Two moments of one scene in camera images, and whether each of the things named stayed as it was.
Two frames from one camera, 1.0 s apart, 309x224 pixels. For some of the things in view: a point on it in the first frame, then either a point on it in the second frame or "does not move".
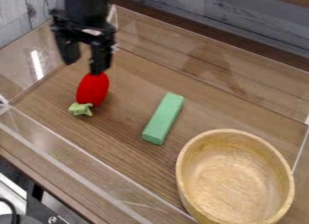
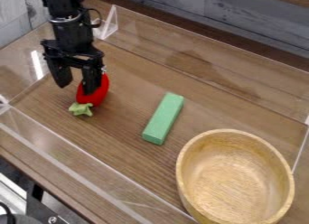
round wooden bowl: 234,177 does not move
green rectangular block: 159,126 does not move
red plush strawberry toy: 92,90 does not move
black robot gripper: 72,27 -> 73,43
